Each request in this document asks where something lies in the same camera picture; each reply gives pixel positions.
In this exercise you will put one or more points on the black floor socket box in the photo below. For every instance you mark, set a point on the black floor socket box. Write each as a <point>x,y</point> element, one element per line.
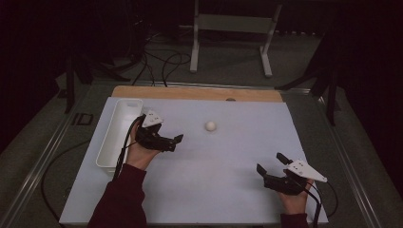
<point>82,119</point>

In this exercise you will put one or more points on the white ping-pong ball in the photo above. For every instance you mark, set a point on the white ping-pong ball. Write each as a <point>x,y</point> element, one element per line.
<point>210,126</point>

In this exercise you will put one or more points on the white plastic bin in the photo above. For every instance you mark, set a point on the white plastic bin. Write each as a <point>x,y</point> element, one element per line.
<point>118,133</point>

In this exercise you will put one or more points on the person's left hand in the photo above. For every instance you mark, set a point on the person's left hand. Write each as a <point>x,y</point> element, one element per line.
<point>139,156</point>

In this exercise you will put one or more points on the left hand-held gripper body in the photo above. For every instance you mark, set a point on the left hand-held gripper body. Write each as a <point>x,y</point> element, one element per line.
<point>150,139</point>

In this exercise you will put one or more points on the grey metal stand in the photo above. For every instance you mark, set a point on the grey metal stand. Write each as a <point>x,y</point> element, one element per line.
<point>234,23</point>

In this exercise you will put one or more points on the white table mat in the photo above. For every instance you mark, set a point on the white table mat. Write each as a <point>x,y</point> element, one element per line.
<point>206,177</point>

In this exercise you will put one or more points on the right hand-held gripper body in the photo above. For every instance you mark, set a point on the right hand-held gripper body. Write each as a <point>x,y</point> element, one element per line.
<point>290,182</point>

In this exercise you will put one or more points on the person's right hand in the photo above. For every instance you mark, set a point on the person's right hand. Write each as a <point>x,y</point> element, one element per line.
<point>296,201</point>

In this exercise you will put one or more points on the black tripod stand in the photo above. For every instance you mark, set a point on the black tripod stand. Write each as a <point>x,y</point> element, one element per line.
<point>70,85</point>
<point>331,95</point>

